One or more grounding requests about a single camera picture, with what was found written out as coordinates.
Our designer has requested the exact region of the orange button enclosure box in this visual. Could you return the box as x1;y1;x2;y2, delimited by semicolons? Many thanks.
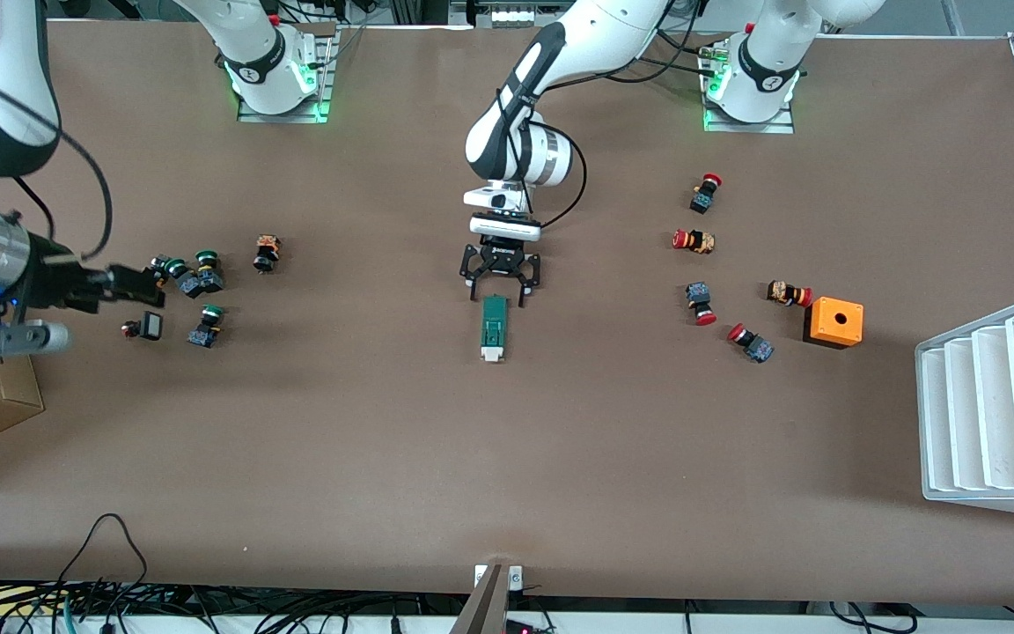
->
803;297;865;350

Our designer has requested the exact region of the black looped table cable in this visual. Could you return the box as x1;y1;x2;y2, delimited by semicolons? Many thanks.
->
56;512;150;600

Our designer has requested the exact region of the black cable bundle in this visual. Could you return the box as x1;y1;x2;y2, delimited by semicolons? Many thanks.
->
0;577;473;634

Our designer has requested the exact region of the white stepped plastic tray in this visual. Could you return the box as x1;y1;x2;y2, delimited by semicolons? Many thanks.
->
915;293;1014;522

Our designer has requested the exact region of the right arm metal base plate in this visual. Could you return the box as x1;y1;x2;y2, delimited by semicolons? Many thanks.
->
236;25;338;125

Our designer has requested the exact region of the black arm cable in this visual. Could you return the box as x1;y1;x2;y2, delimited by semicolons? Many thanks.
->
0;62;114;262
494;84;588;232

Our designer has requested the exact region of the green circuit board module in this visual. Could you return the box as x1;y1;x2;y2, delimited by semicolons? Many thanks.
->
480;295;510;364

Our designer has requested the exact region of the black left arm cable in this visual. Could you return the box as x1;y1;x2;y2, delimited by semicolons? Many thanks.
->
494;84;588;232

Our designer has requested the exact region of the red mushroom button blue block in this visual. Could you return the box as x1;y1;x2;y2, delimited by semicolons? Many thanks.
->
727;322;775;365
689;173;724;215
685;282;718;328

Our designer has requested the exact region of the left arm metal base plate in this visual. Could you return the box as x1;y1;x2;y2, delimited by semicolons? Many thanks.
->
702;35;797;135

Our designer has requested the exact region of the green push button blue block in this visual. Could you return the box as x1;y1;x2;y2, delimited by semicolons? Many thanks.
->
187;305;226;350
164;258;206;300

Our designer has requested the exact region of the green push button yellow band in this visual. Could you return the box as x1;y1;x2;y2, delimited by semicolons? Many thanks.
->
194;250;226;294

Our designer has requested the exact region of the black rectangular white-lens button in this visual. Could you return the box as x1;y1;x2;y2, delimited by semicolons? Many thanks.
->
121;311;164;343

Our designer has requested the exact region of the brown camera support post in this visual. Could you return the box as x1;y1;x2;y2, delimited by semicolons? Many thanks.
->
449;564;508;634

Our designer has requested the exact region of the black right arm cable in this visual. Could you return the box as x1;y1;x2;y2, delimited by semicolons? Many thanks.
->
0;62;114;262

